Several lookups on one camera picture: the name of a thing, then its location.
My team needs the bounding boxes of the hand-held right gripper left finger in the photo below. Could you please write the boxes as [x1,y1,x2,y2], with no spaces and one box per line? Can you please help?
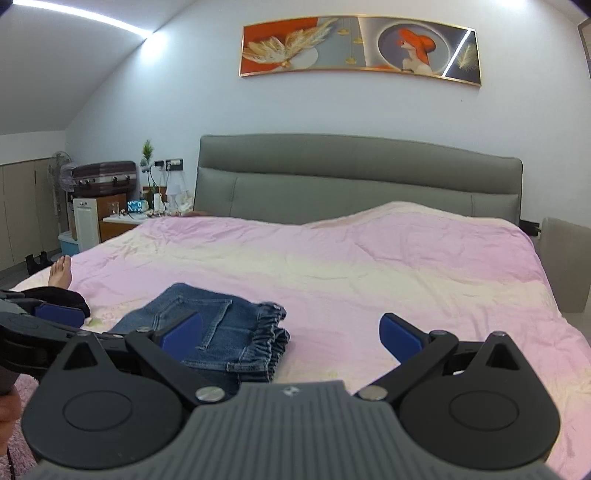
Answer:
[48,310,229,406]

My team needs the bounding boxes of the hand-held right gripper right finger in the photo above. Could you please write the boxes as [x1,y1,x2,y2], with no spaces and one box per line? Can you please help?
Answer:
[355,312,539,402]

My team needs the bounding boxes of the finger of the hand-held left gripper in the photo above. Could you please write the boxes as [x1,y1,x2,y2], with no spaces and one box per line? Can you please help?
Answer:
[0,290,88,335]

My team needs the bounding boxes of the blue denim pants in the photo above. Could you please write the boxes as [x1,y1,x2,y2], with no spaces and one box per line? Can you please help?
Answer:
[108,282,291,398]

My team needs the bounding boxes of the person's left hand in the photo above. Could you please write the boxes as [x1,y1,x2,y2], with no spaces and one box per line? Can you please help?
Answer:
[0,384,21,423]

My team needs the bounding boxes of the person's black trouser leg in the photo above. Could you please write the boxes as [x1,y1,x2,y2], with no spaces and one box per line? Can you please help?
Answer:
[25,285,91,319]

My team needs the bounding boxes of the person's bare foot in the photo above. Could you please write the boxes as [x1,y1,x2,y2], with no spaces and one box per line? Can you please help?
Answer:
[48,255,73,291]

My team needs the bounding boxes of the black shoes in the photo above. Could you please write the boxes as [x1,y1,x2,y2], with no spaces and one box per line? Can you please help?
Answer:
[25,250,55,274]

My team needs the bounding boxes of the pink fluffy rug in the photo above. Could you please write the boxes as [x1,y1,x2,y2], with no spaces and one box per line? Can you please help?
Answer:
[9,373,42,467]

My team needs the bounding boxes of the pink floral blanket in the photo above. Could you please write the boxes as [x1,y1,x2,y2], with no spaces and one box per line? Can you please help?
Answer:
[9,200,591,477]

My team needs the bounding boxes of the white air purifier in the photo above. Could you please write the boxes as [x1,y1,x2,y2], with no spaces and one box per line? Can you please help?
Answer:
[72,197,102,253]

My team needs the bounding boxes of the standing fan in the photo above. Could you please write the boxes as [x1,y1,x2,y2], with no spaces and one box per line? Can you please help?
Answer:
[47,150,78,241]

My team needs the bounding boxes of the dark striped suitcase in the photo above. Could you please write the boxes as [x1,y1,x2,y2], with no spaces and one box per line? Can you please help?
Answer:
[69,160,140,199]

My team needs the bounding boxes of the grey padded bed headboard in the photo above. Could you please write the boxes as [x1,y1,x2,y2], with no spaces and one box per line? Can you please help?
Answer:
[193,134,523,228]

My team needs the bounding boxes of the green potted plant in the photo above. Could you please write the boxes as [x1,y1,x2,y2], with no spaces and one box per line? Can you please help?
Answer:
[139,139,158,195]

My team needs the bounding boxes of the grey upholstered chair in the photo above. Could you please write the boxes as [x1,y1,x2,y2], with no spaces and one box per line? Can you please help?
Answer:
[539,216,591,315]

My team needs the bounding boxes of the ceiling light strip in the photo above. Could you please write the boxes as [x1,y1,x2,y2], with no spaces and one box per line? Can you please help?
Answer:
[13,0,155,37]

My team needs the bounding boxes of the framed wall painting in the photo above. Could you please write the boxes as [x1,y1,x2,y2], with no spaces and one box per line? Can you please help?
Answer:
[239,14,482,89]

